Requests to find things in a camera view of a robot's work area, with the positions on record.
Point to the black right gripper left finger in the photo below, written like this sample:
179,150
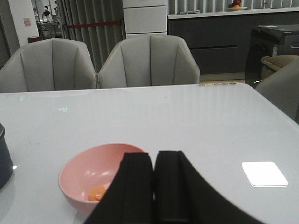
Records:
129,198

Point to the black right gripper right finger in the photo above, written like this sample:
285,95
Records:
183,196

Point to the orange ham slices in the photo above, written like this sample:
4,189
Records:
96,193

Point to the pink bowl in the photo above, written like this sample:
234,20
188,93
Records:
96,166

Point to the coloured sticker strip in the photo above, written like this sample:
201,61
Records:
218,84

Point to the dark blue saucepan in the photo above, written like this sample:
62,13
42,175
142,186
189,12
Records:
6,164

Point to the right grey upholstered chair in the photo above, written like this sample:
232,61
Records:
149,60

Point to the grey upholstered chair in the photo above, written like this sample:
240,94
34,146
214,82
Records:
49,65
149,60

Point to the grey chair at table side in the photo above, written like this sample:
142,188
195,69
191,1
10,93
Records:
282,89

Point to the left grey upholstered chair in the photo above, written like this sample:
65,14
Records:
49,65

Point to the beige cushion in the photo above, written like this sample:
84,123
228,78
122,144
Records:
275,63

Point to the dark grey sideboard counter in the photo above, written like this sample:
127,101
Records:
219,42

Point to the black appliance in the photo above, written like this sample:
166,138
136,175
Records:
269,40

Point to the white drawer cabinet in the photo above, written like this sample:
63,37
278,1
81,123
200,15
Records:
145,17

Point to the red bin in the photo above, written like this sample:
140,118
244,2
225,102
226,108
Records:
33,39

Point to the metal shelving rack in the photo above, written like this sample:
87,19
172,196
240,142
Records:
48,29

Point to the fruit plate on counter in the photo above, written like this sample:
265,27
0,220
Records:
236,5

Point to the pink wall notice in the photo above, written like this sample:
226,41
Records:
27,22

